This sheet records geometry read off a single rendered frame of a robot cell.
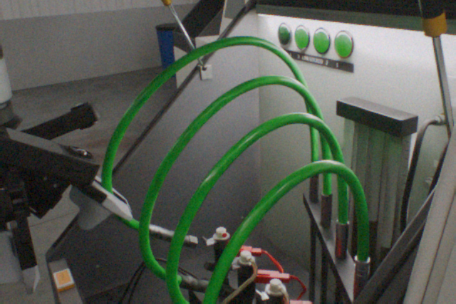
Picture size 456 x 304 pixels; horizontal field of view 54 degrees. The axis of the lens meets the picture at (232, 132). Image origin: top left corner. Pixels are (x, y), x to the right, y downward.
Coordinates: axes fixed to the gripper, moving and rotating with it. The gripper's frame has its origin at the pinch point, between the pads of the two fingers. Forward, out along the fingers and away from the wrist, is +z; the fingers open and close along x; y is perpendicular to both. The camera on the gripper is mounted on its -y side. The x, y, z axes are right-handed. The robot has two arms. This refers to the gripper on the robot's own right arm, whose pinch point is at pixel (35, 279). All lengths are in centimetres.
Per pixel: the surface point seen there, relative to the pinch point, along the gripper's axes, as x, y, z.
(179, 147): -3.3, -19.4, -10.1
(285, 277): 0.2, -33.6, 13.7
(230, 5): -292, -189, -3
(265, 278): -1.4, -30.9, 13.9
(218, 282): 12.8, -16.0, -1.4
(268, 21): -38, -57, -20
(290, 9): -26, -54, -23
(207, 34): -310, -176, 21
